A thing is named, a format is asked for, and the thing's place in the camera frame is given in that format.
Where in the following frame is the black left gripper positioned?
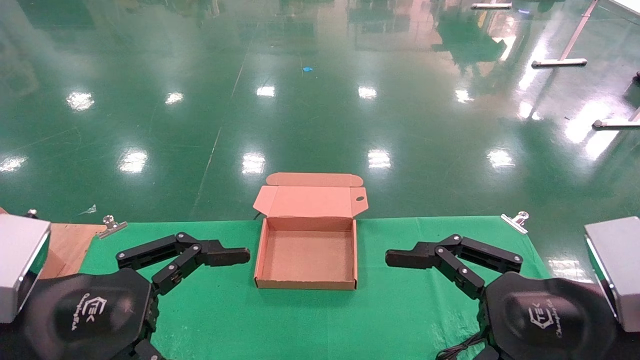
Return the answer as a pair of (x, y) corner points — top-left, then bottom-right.
(17, 232), (251, 360)

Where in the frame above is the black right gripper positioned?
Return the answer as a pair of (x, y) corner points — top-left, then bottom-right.
(385, 233), (621, 360)

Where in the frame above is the open brown cardboard box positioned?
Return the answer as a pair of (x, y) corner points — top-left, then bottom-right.
(252, 172), (369, 291)

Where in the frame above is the silver binder clip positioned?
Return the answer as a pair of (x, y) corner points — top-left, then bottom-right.
(96, 215), (128, 240)
(500, 211), (530, 235)

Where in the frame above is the green table cloth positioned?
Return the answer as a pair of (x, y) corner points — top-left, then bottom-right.
(77, 216), (553, 360)

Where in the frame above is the flat brown cardboard piece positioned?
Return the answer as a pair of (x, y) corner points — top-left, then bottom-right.
(0, 207), (107, 280)

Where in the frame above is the white table leg stand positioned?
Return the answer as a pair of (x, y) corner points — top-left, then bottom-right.
(531, 0), (599, 68)

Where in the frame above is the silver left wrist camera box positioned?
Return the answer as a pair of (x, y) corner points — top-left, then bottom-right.
(0, 214), (52, 324)

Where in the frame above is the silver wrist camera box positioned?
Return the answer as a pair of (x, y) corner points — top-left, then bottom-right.
(584, 216), (640, 333)
(0, 214), (52, 324)

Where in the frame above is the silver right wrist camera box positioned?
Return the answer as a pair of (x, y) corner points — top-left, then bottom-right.
(584, 216), (640, 333)

